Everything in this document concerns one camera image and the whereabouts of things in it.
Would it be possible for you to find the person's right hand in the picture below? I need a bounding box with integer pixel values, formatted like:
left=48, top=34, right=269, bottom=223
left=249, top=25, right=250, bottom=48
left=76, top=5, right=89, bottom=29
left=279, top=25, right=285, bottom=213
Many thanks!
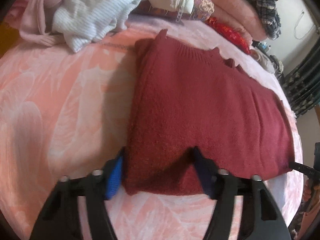
left=302, top=180, right=312, bottom=202

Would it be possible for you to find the pink floral bed blanket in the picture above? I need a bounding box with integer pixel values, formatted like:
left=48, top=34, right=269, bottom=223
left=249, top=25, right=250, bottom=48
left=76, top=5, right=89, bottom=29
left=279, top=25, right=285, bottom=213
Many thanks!
left=1, top=15, right=304, bottom=239

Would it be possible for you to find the red embroidered small pillow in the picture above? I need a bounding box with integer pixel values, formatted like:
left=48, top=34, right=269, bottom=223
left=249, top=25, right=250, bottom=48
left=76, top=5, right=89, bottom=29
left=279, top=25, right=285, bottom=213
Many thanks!
left=205, top=17, right=251, bottom=55

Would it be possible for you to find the white ribbed knit garment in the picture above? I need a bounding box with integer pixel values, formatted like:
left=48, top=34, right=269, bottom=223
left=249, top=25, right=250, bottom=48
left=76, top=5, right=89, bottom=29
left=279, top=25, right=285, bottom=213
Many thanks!
left=52, top=0, right=142, bottom=53

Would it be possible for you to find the dark red knit sweater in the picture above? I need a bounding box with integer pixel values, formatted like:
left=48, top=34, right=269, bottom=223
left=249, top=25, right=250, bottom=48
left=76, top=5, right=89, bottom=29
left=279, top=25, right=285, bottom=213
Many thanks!
left=123, top=30, right=295, bottom=195

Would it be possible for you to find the dark floral curtain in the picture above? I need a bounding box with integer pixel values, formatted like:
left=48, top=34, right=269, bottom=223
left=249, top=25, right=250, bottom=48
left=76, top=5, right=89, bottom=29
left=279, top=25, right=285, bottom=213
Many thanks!
left=283, top=41, right=320, bottom=117

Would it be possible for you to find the pale pink knit garment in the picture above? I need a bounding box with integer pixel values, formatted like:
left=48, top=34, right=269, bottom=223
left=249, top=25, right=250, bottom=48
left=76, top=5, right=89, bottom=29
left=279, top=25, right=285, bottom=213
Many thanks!
left=19, top=0, right=65, bottom=47

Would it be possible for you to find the purple floral patterned pillow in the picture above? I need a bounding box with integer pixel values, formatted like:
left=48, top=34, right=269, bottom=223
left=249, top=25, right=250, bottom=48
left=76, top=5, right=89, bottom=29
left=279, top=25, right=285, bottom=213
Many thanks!
left=133, top=0, right=214, bottom=22

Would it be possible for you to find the bright pink folded cloth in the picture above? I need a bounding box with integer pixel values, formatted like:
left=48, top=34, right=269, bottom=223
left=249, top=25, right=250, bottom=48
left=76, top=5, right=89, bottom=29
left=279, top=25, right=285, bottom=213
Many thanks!
left=4, top=0, right=29, bottom=29

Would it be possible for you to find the beige grey garment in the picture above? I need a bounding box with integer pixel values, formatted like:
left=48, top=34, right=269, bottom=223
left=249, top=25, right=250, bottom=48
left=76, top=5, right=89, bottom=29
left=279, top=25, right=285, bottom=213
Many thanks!
left=250, top=41, right=284, bottom=77

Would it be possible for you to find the dark plaid garment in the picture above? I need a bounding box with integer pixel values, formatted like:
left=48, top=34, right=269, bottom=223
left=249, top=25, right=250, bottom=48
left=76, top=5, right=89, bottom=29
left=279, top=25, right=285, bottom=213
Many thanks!
left=246, top=0, right=281, bottom=40

